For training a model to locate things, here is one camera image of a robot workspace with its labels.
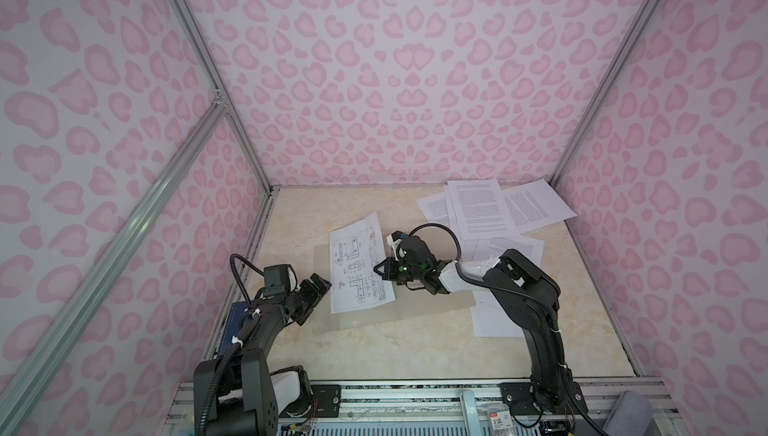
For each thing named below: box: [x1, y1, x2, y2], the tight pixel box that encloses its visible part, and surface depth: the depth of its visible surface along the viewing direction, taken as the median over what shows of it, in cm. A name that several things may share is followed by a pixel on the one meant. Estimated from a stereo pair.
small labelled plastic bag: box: [486, 405, 514, 436], surface depth 70 cm
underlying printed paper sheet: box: [416, 192, 451, 225], surface depth 116 cm
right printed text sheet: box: [501, 178, 578, 233], surface depth 116 cm
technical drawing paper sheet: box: [329, 212, 396, 314], surface depth 97 cm
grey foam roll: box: [602, 390, 653, 436], surface depth 70 cm
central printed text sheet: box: [446, 178, 521, 241], surface depth 116 cm
